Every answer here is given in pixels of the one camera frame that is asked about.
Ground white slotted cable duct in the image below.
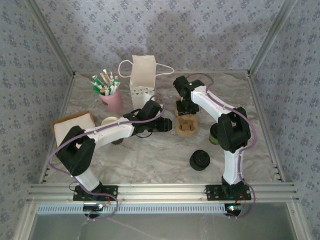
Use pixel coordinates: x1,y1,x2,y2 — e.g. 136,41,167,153
37,203,251,216

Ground stack of black cup lids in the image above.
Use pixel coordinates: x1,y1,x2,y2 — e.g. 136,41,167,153
189,149,211,172

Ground white cartoon print paper bag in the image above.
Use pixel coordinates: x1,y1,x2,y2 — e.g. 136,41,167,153
117,54,175,110

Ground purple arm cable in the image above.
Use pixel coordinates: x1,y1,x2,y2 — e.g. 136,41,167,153
186,72,258,220
47,96,167,222

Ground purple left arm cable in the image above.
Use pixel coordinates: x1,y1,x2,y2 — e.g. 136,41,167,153
47,96,167,222

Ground green cup with black lid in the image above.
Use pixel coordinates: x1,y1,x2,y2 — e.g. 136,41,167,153
209,124,221,146

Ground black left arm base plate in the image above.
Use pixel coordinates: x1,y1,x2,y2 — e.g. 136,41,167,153
72,184,119,202

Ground green white sachet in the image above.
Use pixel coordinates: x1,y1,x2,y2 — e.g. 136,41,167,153
91,75,106,89
92,84,107,96

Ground brown pulp cup carrier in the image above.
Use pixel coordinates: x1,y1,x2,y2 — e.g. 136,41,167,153
175,99,200,138

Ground aluminium frame post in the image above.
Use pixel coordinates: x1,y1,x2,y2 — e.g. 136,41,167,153
248,0,298,76
26,0,76,76

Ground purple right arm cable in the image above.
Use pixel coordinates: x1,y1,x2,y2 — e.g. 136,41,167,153
186,72,258,220

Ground white paper napkins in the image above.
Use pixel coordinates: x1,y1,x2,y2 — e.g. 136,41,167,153
54,113,95,148

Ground aluminium front rail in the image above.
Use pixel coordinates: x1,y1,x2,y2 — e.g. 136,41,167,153
27,183,300,203

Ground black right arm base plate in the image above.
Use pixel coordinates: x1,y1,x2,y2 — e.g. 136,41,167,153
205,184,252,202

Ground brown cardboard napkin tray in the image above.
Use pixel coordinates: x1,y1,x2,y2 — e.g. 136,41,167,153
51,110,96,149

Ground controller board with lights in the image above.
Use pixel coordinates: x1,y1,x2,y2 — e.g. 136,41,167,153
224,203,245,216
83,203,105,212

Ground pink plastic bucket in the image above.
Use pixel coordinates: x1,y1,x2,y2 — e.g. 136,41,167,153
99,88,124,113

